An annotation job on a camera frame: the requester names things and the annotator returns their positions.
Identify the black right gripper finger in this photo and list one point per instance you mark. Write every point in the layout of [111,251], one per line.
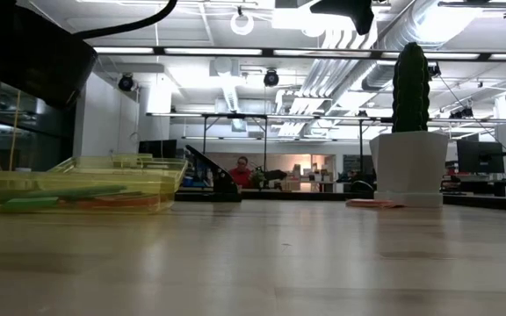
[354,11]

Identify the black aluminium table frame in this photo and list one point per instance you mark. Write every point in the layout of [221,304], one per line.
[301,196]

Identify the person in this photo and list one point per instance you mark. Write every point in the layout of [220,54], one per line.
[240,175]

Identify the teal pen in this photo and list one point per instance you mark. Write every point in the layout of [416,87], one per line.
[68,192]

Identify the black computer monitor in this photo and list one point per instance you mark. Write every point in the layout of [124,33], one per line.
[480,156]

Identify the small green plant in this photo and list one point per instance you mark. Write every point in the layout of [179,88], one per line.
[257,177]

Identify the black hole punch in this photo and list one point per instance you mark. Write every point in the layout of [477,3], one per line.
[222,182]

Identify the yellow transparent plastic box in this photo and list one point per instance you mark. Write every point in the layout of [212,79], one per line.
[165,184]

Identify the green cactus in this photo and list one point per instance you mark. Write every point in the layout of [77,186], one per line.
[411,88]

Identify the silver ventilation duct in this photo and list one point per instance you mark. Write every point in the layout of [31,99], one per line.
[406,26]

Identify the green highlighter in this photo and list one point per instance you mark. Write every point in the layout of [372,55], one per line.
[29,203]

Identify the pink sticky note pad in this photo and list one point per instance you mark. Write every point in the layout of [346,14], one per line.
[369,203]

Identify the black ceiling spotlight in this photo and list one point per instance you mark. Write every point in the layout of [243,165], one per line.
[125,82]
[271,78]

